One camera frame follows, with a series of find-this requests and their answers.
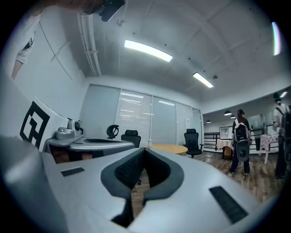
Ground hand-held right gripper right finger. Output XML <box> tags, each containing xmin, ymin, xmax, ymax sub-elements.
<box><xmin>128</xmin><ymin>147</ymin><xmax>273</xmax><ymax>233</ymax></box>

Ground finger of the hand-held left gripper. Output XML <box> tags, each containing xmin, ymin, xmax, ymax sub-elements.
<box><xmin>83</xmin><ymin>137</ymin><xmax>135</xmax><ymax>144</ymax></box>
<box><xmin>68</xmin><ymin>141</ymin><xmax>136</xmax><ymax>152</ymax></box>

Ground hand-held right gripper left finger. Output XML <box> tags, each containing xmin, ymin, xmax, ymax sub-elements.
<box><xmin>42</xmin><ymin>147</ymin><xmax>146</xmax><ymax>233</ymax></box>

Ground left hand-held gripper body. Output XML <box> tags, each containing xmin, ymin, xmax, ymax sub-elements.
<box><xmin>0</xmin><ymin>77</ymin><xmax>85</xmax><ymax>153</ymax></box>

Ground person's left forearm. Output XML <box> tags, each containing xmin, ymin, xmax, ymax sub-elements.
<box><xmin>10</xmin><ymin>60</ymin><xmax>24</xmax><ymax>81</ymax></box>

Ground black mesh office chair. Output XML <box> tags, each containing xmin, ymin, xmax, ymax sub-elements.
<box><xmin>183</xmin><ymin>128</ymin><xmax>205</xmax><ymax>159</ymax></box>
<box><xmin>120</xmin><ymin>129</ymin><xmax>142</xmax><ymax>148</ymax></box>
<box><xmin>106</xmin><ymin>124</ymin><xmax>120</xmax><ymax>140</ymax></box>

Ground brown cardboard box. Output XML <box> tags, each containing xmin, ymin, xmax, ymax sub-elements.
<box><xmin>222</xmin><ymin>146</ymin><xmax>233</xmax><ymax>161</ymax></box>

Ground round wooden table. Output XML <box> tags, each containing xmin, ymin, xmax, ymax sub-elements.
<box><xmin>145</xmin><ymin>143</ymin><xmax>189</xmax><ymax>156</ymax></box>

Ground beige tablecloth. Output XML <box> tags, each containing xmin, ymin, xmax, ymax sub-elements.
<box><xmin>216</xmin><ymin>139</ymin><xmax>233</xmax><ymax>152</ymax></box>

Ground black metal railing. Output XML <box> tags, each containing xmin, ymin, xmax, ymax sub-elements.
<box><xmin>203</xmin><ymin>127</ymin><xmax>279</xmax><ymax>152</ymax></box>

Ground black grey machine top right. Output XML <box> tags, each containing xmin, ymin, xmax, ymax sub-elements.
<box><xmin>233</xmin><ymin>118</ymin><xmax>252</xmax><ymax>162</ymax></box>

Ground white framed board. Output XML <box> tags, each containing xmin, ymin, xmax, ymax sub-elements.
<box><xmin>219</xmin><ymin>127</ymin><xmax>234</xmax><ymax>140</ymax></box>

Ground person's light t-shirt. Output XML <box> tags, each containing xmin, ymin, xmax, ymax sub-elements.
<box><xmin>15</xmin><ymin>10</ymin><xmax>42</xmax><ymax>65</ymax></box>

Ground white ceiling pipe bundle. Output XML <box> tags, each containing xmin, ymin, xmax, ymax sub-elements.
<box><xmin>76</xmin><ymin>12</ymin><xmax>102</xmax><ymax>77</ymax></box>

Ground patterned tablecloth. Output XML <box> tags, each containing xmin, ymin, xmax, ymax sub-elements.
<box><xmin>259</xmin><ymin>133</ymin><xmax>280</xmax><ymax>151</ymax></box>

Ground long ceiling light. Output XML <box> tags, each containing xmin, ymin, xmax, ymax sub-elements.
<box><xmin>124</xmin><ymin>39</ymin><xmax>174</xmax><ymax>63</ymax></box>
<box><xmin>271</xmin><ymin>21</ymin><xmax>281</xmax><ymax>56</ymax></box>
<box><xmin>192</xmin><ymin>72</ymin><xmax>215</xmax><ymax>89</ymax></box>

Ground backpack with grey pod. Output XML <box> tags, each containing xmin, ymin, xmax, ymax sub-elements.
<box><xmin>276</xmin><ymin>106</ymin><xmax>291</xmax><ymax>164</ymax></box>

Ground black head-worn camera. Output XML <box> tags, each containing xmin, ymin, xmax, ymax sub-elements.
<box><xmin>98</xmin><ymin>0</ymin><xmax>125</xmax><ymax>22</ymax></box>

